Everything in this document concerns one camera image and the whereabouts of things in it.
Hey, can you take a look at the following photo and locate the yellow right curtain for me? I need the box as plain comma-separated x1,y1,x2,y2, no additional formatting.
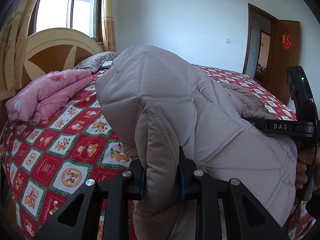
101,0,117,52

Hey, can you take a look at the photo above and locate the yellow curtain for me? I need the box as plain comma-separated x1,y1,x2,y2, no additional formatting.
101,0,117,52
1,0,37,100

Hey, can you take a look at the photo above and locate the yellow left curtain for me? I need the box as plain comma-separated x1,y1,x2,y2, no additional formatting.
1,0,37,100

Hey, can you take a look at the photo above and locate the red patterned bed quilt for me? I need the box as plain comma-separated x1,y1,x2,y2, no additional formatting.
0,64,317,240

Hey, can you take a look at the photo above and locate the person's right hand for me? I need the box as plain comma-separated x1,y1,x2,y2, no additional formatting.
295,148,320,195

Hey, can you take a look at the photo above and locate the cream and brown headboard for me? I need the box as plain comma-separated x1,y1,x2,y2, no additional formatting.
22,28,103,87

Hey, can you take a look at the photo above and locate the striped grey pillow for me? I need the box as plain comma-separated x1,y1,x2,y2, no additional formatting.
74,51,118,73

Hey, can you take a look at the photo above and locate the red double happiness decoration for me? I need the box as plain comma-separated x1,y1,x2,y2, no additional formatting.
281,34,293,50

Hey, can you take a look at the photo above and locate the light pink puffer jacket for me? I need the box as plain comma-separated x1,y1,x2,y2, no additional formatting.
95,45,297,239

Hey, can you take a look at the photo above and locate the window with grey frame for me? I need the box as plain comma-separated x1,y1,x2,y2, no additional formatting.
29,0,102,42

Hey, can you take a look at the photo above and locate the dark brown door frame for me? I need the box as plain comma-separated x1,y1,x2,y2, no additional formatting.
242,3,278,87

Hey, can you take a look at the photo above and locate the folded pink blanket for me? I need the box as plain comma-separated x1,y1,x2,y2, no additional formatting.
5,69,93,122

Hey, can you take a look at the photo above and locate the brown wooden door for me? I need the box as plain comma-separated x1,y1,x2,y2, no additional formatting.
264,20,301,105

